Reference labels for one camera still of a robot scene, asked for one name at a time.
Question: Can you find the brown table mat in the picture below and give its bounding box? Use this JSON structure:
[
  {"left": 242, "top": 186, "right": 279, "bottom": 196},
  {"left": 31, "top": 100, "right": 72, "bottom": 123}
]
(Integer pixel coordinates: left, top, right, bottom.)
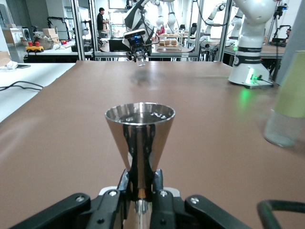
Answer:
[{"left": 0, "top": 60, "right": 305, "bottom": 229}]

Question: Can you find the black cable on white table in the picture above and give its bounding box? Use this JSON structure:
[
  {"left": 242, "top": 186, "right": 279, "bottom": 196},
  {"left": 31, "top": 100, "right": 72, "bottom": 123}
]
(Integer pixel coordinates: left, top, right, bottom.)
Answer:
[{"left": 0, "top": 81, "right": 44, "bottom": 92}]

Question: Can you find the light wooden box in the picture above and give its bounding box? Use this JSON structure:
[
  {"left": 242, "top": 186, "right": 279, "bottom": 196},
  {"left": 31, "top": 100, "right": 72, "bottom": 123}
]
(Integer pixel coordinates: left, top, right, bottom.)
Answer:
[{"left": 0, "top": 51, "right": 10, "bottom": 67}]

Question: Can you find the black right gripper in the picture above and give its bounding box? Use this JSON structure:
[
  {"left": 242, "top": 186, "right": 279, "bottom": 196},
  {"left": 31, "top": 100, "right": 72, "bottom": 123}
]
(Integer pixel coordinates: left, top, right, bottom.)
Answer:
[{"left": 125, "top": 38, "right": 153, "bottom": 62}]

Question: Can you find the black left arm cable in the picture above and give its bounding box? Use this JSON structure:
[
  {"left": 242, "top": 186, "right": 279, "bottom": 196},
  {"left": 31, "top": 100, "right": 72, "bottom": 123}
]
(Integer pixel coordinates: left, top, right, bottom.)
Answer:
[{"left": 256, "top": 199, "right": 305, "bottom": 229}]

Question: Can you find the green bottle with clear base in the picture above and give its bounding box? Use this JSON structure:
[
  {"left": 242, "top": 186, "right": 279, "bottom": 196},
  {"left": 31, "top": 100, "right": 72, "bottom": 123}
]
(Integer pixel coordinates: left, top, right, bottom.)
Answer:
[{"left": 263, "top": 50, "right": 305, "bottom": 147}]

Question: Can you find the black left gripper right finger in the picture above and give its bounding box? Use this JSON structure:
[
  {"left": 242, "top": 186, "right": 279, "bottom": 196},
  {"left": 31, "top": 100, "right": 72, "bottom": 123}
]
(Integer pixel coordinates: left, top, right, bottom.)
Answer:
[{"left": 150, "top": 168, "right": 251, "bottom": 229}]

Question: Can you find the white rack with bread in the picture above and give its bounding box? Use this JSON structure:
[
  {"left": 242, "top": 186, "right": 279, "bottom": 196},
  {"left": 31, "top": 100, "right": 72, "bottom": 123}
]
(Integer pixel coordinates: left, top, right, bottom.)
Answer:
[{"left": 157, "top": 33, "right": 184, "bottom": 51}]

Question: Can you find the aluminium table frame rail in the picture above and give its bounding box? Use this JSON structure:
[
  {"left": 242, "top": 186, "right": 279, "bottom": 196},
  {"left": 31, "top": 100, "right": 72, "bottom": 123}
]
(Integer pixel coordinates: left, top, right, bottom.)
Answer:
[{"left": 94, "top": 51, "right": 200, "bottom": 62}]

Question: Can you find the brown cardboard box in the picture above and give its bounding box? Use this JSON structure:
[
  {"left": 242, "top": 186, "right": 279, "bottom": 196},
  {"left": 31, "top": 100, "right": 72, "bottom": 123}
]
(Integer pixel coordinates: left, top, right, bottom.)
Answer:
[{"left": 42, "top": 28, "right": 59, "bottom": 39}]

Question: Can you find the person in black shirt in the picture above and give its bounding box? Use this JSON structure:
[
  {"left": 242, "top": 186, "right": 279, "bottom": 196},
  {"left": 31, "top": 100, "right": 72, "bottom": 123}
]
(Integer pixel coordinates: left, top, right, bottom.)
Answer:
[{"left": 96, "top": 7, "right": 110, "bottom": 39}]

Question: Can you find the yellow box with red buttons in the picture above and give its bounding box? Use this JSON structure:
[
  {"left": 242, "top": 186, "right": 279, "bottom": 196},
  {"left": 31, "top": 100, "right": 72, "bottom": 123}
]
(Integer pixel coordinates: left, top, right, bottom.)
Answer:
[{"left": 25, "top": 41, "right": 45, "bottom": 53}]

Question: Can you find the aluminium frame post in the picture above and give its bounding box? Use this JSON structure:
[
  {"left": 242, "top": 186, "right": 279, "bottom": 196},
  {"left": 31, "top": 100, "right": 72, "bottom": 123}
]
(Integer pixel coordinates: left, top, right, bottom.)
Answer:
[{"left": 70, "top": 0, "right": 86, "bottom": 62}]

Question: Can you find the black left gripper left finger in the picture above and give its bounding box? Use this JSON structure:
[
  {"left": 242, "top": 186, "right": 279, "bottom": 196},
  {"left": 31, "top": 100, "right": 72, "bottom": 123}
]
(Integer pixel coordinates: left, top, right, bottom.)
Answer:
[{"left": 10, "top": 168, "right": 133, "bottom": 229}]

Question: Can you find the white charger with cable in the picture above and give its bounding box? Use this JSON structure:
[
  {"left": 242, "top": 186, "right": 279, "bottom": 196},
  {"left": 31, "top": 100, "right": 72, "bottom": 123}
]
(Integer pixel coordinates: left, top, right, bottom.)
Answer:
[{"left": 0, "top": 61, "right": 19, "bottom": 72}]

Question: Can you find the steel double jigger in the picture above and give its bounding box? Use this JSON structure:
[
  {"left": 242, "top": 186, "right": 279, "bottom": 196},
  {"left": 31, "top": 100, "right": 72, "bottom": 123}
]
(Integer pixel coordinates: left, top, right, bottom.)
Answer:
[{"left": 104, "top": 102, "right": 176, "bottom": 229}]

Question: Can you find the beige cloth bag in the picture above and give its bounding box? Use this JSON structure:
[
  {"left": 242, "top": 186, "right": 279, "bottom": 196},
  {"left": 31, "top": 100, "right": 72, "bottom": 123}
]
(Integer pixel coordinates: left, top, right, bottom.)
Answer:
[{"left": 33, "top": 32, "right": 54, "bottom": 50}]

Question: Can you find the black equipment box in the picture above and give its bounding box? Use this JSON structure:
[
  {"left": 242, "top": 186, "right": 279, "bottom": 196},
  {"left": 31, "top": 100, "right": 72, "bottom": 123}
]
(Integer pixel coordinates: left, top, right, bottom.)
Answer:
[{"left": 108, "top": 39, "right": 131, "bottom": 52}]

